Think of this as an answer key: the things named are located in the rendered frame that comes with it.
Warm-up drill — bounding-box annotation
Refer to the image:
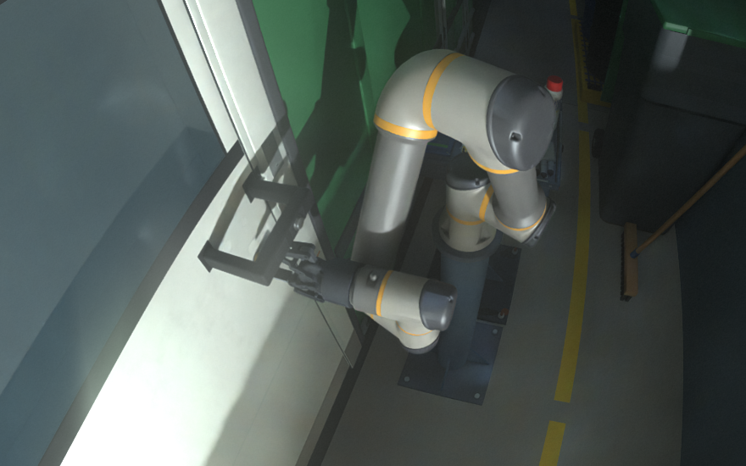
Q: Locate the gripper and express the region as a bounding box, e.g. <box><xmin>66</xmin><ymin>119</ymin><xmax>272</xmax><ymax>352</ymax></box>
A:
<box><xmin>281</xmin><ymin>242</ymin><xmax>356</xmax><ymax>309</ymax></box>

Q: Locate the black door handle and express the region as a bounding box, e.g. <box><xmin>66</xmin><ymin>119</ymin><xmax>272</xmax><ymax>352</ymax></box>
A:
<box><xmin>197</xmin><ymin>175</ymin><xmax>317</xmax><ymax>286</ymax></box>

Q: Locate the white cab door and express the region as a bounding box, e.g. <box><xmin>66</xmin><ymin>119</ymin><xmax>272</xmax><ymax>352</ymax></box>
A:
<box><xmin>0</xmin><ymin>0</ymin><xmax>358</xmax><ymax>466</ymax></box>

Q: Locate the wooden broom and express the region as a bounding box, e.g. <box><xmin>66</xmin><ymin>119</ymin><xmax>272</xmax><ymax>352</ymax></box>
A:
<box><xmin>619</xmin><ymin>103</ymin><xmax>746</xmax><ymax>302</ymax></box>

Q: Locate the dark cabinet green top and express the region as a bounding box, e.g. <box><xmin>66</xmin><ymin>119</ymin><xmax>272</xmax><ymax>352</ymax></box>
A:
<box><xmin>596</xmin><ymin>0</ymin><xmax>746</xmax><ymax>236</ymax></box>

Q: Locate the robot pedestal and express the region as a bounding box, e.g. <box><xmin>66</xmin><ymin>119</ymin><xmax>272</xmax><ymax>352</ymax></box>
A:
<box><xmin>398</xmin><ymin>223</ymin><xmax>523</xmax><ymax>407</ymax></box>

